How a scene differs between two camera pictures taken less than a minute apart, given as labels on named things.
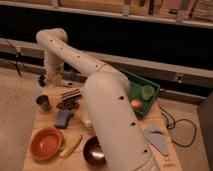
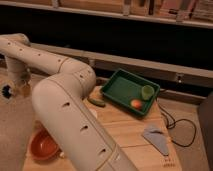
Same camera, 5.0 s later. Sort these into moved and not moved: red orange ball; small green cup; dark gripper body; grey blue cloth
Moved: dark gripper body
Not moved: small green cup; red orange ball; grey blue cloth
